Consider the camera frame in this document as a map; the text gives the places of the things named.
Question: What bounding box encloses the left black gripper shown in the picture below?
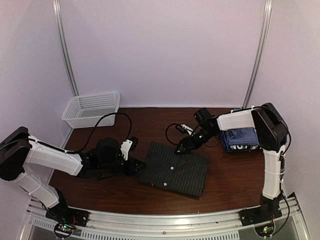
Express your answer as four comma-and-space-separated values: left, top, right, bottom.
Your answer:
99, 155, 146, 177

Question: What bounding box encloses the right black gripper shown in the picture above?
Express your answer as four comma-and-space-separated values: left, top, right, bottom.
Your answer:
175, 127, 218, 155

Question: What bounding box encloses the navy shirt white print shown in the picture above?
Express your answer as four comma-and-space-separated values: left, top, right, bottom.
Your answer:
220, 135, 262, 153

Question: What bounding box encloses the blue checkered shirt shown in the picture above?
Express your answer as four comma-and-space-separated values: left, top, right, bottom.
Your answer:
220, 127, 260, 146

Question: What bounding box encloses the dark pinstriped long sleeve shirt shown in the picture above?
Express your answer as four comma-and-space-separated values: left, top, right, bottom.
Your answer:
137, 141, 209, 198

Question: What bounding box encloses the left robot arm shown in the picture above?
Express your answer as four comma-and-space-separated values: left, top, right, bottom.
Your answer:
0, 126, 146, 222

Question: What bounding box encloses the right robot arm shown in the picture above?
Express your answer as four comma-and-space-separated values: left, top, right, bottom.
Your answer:
174, 102, 291, 221

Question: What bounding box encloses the white perforated plastic basket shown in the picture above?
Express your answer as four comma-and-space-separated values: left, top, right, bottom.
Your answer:
61, 90, 121, 129

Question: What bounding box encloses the left circuit board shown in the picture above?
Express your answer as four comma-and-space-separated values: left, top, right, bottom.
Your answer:
53, 223, 75, 239

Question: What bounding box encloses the circuit board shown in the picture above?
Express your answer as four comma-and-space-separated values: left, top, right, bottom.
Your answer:
53, 223, 75, 239
254, 224, 275, 238

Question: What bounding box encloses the right circuit board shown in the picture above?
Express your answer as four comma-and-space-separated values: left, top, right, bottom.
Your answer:
254, 224, 275, 238

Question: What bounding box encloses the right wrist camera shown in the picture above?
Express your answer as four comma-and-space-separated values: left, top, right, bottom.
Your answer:
176, 107, 213, 136

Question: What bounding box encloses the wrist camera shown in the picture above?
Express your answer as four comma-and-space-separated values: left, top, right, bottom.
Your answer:
176, 107, 213, 136
96, 136, 140, 161

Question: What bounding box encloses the left black camera cable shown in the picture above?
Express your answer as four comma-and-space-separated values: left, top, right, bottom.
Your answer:
64, 112, 133, 155

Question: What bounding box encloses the black camera cable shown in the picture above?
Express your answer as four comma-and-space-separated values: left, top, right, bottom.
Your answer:
64, 112, 133, 155
165, 122, 186, 146

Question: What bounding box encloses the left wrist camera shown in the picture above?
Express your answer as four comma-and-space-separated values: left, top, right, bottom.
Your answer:
96, 136, 140, 161

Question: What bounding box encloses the right black camera cable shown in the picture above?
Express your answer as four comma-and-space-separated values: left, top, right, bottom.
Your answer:
165, 122, 186, 146

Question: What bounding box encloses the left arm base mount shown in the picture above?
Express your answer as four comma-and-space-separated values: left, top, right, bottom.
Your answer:
45, 208, 90, 227

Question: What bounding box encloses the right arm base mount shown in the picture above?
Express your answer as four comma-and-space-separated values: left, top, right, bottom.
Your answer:
238, 206, 283, 227

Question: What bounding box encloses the right aluminium frame post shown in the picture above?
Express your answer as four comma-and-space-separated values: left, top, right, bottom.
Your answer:
242, 0, 273, 109

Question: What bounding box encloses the aluminium frame post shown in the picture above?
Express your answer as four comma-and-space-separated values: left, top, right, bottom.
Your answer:
242, 0, 273, 109
52, 0, 79, 97

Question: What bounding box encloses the front aluminium rail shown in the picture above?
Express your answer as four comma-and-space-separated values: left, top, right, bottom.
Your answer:
18, 196, 310, 240

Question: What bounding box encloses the left aluminium frame post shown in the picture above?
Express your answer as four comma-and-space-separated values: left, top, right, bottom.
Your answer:
52, 0, 79, 97

